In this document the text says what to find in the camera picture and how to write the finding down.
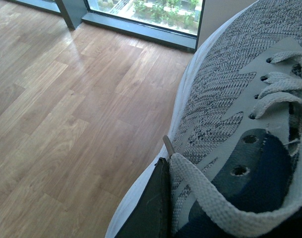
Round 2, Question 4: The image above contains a window with dark frame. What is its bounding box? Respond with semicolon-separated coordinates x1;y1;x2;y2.
17;0;205;52

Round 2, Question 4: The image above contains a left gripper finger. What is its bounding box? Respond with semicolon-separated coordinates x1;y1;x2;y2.
121;158;172;238

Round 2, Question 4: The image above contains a grey sneaker one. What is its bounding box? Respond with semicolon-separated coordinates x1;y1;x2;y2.
106;0;302;238

